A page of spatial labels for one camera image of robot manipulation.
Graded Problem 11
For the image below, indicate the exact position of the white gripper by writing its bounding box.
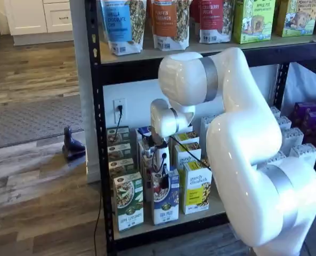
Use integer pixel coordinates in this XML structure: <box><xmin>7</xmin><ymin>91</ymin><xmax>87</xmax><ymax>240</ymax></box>
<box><xmin>152</xmin><ymin>141</ymin><xmax>172</xmax><ymax>188</ymax></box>

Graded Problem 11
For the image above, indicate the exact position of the yellow purely elizabeth box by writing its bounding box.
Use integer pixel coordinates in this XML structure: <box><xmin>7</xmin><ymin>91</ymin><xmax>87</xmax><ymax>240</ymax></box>
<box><xmin>171</xmin><ymin>125</ymin><xmax>195</xmax><ymax>138</ymax></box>
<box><xmin>173</xmin><ymin>132</ymin><xmax>200</xmax><ymax>146</ymax></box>
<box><xmin>183</xmin><ymin>159</ymin><xmax>214</xmax><ymax>215</ymax></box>
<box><xmin>173</xmin><ymin>142</ymin><xmax>202</xmax><ymax>171</ymax></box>

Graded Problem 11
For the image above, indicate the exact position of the green cereal box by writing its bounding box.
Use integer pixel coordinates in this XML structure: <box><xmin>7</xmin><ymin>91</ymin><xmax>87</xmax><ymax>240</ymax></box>
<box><xmin>106</xmin><ymin>125</ymin><xmax>131</xmax><ymax>147</ymax></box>
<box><xmin>107</xmin><ymin>143</ymin><xmax>132</xmax><ymax>162</ymax></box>
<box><xmin>112</xmin><ymin>172</ymin><xmax>144</xmax><ymax>232</ymax></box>
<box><xmin>109</xmin><ymin>157</ymin><xmax>135</xmax><ymax>179</ymax></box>

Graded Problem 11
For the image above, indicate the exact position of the black metal shelf rack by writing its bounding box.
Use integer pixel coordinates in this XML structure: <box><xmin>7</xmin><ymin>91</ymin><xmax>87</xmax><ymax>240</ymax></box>
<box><xmin>84</xmin><ymin>0</ymin><xmax>316</xmax><ymax>256</ymax></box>

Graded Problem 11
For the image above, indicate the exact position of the green apple pie box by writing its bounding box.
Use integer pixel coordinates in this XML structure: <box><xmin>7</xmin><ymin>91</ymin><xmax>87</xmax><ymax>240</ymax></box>
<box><xmin>234</xmin><ymin>0</ymin><xmax>277</xmax><ymax>45</ymax></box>

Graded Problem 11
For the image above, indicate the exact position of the peanut butter chocolate chip box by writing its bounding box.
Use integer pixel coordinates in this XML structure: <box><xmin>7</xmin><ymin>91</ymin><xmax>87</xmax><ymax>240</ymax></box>
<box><xmin>275</xmin><ymin>0</ymin><xmax>316</xmax><ymax>37</ymax></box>

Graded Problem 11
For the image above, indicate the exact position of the black boot-shaped object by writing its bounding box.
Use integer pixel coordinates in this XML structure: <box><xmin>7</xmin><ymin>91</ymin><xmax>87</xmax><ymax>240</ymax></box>
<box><xmin>62</xmin><ymin>126</ymin><xmax>86</xmax><ymax>162</ymax></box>

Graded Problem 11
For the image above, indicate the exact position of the grey floor rug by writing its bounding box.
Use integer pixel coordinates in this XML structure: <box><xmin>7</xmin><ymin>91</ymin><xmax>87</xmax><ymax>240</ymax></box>
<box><xmin>0</xmin><ymin>94</ymin><xmax>85</xmax><ymax>151</ymax></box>

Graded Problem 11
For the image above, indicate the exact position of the blue vanilla chocolate granola bag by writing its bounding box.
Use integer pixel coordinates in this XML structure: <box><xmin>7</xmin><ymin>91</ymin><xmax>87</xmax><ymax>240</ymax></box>
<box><xmin>100</xmin><ymin>0</ymin><xmax>148</xmax><ymax>57</ymax></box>

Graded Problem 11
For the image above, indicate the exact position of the red cranberry pecan granola bag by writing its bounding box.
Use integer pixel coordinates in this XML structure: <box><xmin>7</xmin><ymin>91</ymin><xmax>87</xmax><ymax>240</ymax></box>
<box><xmin>189</xmin><ymin>0</ymin><xmax>201</xmax><ymax>41</ymax></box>
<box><xmin>199</xmin><ymin>0</ymin><xmax>232</xmax><ymax>44</ymax></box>

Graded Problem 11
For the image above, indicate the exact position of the white plastic sheet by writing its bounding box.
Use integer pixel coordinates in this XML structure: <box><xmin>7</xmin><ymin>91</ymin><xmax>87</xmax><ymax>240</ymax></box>
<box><xmin>281</xmin><ymin>62</ymin><xmax>316</xmax><ymax>118</ymax></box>

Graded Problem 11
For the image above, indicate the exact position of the white cabinet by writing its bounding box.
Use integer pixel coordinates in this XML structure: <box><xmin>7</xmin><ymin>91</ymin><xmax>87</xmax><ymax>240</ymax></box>
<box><xmin>3</xmin><ymin>0</ymin><xmax>74</xmax><ymax>46</ymax></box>

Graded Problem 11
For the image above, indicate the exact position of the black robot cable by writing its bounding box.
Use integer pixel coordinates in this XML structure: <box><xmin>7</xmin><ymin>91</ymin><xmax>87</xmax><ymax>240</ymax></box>
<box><xmin>143</xmin><ymin>132</ymin><xmax>212</xmax><ymax>174</ymax></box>

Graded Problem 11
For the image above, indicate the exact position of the white wall outlet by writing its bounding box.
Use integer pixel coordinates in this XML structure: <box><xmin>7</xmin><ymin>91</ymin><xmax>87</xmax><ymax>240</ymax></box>
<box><xmin>112</xmin><ymin>99</ymin><xmax>127</xmax><ymax>124</ymax></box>

